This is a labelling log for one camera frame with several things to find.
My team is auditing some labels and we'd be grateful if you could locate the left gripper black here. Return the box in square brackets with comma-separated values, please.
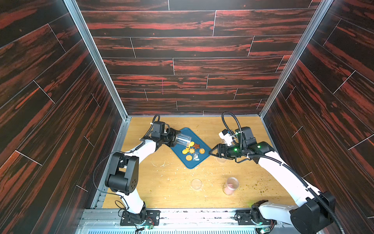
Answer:
[159, 128, 181, 147]

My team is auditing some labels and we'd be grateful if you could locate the teal plastic tray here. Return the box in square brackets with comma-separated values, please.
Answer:
[171, 128, 211, 169]

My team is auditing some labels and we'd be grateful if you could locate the clear jar with pink cookies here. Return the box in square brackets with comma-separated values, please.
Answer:
[223, 177, 240, 196]

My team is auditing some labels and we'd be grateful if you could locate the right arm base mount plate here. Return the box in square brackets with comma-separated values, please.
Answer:
[234, 208, 277, 226]

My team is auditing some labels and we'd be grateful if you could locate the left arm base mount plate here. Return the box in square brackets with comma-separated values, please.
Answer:
[120, 209, 161, 226]

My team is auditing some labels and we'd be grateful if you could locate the clear jar with yellow cookies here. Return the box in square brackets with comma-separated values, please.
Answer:
[175, 133, 192, 147]

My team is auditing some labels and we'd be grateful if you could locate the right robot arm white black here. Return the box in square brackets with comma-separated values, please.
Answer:
[209, 141, 345, 234]

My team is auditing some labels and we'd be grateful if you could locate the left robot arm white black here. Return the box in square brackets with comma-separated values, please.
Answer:
[105, 121, 182, 216]

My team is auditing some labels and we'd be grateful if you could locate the aluminium front rail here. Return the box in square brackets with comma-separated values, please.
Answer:
[76, 208, 297, 234]

